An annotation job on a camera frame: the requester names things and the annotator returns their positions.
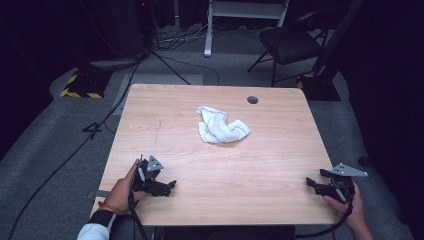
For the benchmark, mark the white cloth with coloured stitching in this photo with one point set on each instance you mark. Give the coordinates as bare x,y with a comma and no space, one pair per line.
220,128

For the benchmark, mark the person's dark-clothed knee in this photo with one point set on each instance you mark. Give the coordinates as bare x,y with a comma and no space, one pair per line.
122,230

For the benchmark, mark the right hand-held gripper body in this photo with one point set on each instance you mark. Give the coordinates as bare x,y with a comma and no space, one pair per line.
343,188

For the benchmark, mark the person's left hand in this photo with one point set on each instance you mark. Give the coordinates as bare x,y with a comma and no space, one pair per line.
120,195

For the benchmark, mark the yellow-black striped stand base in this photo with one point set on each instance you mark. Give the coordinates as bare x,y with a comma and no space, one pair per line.
320,88
83,85

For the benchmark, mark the white desk frame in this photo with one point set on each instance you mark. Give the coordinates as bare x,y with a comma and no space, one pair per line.
208,33

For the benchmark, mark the person's right hand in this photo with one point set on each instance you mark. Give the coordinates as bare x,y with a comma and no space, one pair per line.
355,210

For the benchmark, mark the black folding chair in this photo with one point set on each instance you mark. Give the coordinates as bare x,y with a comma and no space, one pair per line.
290,46

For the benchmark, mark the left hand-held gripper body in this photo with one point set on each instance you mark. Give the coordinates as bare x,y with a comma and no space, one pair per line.
146,176

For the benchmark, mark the orange wrist band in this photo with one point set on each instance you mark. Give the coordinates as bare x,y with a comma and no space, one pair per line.
108,206

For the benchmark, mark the dark round table grommet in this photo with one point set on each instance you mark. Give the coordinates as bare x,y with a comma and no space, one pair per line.
252,100

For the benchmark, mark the grey tape piece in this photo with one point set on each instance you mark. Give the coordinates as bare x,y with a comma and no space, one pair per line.
100,194

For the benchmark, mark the black slanted stand pole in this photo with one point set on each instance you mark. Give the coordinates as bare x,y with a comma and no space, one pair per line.
336,36

